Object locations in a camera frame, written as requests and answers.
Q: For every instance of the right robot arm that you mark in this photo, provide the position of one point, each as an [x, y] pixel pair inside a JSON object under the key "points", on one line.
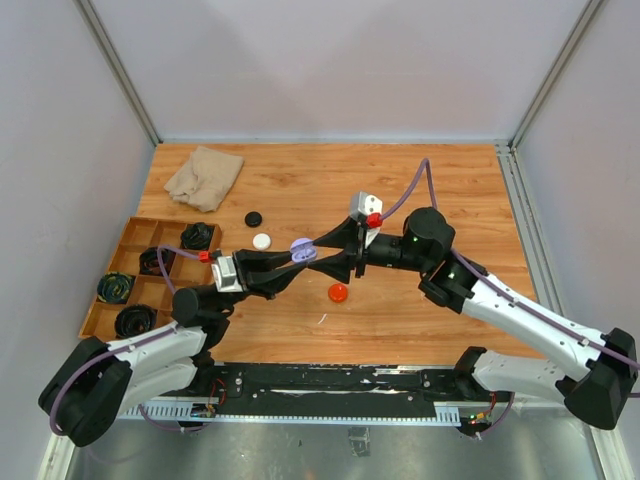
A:
{"points": [[590, 372]]}

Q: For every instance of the black round charging case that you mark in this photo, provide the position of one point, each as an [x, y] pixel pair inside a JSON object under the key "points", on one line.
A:
{"points": [[253, 219]]}

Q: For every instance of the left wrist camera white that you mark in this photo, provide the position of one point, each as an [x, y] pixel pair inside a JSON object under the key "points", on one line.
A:
{"points": [[225, 275]]}

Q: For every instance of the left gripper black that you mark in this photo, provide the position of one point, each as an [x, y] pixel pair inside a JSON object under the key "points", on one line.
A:
{"points": [[258, 265]]}

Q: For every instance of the white round charging case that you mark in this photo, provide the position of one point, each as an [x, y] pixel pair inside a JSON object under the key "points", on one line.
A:
{"points": [[261, 241]]}

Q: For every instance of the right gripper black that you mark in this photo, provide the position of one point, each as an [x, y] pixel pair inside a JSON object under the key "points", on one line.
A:
{"points": [[346, 235]]}

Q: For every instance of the purple round charging case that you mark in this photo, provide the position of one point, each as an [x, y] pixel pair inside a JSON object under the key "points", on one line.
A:
{"points": [[302, 250]]}

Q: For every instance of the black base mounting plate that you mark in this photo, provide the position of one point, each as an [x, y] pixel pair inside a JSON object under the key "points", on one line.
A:
{"points": [[332, 390]]}

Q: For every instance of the orange round charging case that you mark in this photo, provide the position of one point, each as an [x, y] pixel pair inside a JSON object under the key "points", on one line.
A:
{"points": [[338, 293]]}

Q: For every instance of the wooden compartment tray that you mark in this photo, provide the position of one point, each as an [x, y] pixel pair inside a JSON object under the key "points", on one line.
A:
{"points": [[153, 258]]}

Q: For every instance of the beige folded cloth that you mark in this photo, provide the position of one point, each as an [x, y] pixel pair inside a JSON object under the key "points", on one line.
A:
{"points": [[205, 179]]}

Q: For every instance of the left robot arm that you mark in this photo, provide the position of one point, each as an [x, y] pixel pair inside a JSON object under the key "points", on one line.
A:
{"points": [[101, 380]]}

